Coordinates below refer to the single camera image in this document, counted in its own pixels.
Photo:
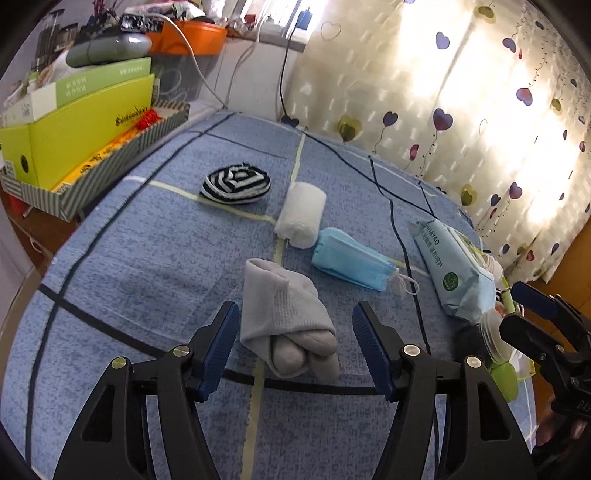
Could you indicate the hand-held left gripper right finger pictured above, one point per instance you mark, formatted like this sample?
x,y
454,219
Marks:
x,y
371,350

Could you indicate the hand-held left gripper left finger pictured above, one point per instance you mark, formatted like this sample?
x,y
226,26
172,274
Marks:
x,y
219,350

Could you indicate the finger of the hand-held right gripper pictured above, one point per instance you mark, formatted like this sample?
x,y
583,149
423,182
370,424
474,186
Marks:
x,y
535,300
526,332

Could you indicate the clear plastic container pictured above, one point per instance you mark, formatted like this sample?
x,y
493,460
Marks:
x,y
491,332

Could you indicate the beige striped sock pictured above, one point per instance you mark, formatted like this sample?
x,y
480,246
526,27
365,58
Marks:
x,y
495,270

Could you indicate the green square container lid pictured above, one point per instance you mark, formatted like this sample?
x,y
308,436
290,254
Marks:
x,y
503,381

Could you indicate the grey sock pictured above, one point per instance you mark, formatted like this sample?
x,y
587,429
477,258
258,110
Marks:
x,y
281,304

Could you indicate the wet wipes pack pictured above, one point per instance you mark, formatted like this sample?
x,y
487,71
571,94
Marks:
x,y
448,267

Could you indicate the stack of blue face masks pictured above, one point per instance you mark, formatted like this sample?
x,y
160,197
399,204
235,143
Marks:
x,y
346,258

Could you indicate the black white striped sock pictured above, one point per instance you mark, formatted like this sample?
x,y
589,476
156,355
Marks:
x,y
235,182

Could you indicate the person's right hand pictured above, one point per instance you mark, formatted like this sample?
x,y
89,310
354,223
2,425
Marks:
x,y
551,429

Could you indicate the dark cloth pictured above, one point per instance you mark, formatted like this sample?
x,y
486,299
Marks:
x,y
466,344

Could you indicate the blue plaid blanket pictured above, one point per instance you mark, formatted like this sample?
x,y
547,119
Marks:
x,y
138,258

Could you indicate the striped cardboard tray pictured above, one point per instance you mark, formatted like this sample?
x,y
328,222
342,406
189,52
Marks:
x,y
115,170

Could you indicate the heart print curtain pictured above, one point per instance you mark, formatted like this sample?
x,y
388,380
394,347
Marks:
x,y
461,92

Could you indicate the yellow package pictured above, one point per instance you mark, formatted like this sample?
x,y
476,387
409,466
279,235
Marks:
x,y
92,159

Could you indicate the red ornament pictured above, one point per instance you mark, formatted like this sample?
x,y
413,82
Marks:
x,y
148,119

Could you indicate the red cabinet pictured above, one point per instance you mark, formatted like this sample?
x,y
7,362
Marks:
x,y
14,203

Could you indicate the yellow-green cardboard box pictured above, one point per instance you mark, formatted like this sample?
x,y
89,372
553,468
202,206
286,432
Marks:
x,y
69,138

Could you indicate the green and white flat box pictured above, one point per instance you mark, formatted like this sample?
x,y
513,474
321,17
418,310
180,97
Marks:
x,y
92,83

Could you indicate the orange plastic basket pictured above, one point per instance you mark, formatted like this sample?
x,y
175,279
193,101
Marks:
x,y
198,37

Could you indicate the grey oval case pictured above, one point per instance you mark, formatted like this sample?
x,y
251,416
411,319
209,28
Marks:
x,y
111,48

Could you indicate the window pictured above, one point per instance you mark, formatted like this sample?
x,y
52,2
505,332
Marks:
x,y
277,23

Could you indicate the clutter of packages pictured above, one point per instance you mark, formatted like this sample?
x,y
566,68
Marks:
x,y
184,9

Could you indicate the small glass jar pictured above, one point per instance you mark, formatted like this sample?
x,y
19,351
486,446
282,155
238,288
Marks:
x,y
71,34

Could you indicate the dark glass jar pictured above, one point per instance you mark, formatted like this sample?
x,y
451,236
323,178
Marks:
x,y
51,32

